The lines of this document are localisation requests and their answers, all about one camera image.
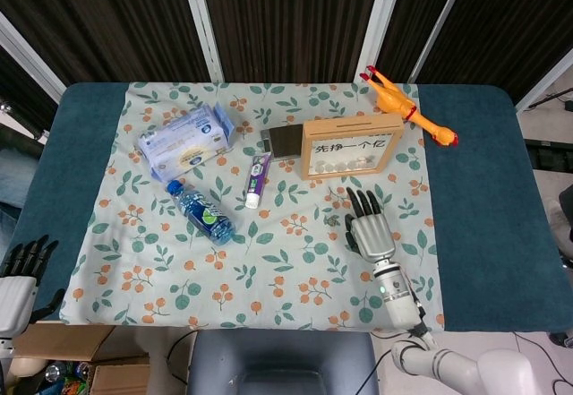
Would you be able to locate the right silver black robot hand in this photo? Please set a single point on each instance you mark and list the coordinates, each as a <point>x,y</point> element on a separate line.
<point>373,236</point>

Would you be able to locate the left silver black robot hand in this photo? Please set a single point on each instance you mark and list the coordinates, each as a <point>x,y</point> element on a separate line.
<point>15,301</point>

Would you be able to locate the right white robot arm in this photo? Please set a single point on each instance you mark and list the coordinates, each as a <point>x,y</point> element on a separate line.
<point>400,301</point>

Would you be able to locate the black rectangular device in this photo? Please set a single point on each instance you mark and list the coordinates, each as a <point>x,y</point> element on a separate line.
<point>286,141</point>

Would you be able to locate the brown cardboard box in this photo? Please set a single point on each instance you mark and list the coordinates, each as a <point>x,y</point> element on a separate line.
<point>58,341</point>
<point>121,377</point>

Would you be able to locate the floral orange-fruit tablecloth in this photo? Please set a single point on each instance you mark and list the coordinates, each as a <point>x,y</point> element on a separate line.
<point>268,269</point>

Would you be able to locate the teal table cover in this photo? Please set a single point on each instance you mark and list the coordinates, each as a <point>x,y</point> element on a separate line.
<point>483,189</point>

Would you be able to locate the purple toothpaste tube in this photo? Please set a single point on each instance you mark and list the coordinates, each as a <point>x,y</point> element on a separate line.
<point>256,180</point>

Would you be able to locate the yellow rubber chicken toy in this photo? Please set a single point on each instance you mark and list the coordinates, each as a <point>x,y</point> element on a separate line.
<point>394,99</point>

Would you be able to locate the blue plastic water bottle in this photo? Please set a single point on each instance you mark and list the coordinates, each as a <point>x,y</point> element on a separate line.
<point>203,216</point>

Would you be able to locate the black equipment box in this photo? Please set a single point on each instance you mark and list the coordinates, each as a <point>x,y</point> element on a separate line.
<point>550,153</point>

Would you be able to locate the pale blue tissue pack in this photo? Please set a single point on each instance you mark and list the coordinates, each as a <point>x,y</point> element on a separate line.
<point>183,144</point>

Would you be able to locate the wooden frame money box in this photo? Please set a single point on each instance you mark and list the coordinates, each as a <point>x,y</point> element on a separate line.
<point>349,126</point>

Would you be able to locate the white partition post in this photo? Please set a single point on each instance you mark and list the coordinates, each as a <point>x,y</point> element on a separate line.
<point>31,59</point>
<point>201,23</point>
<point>376,32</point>
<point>436,28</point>
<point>544,88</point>

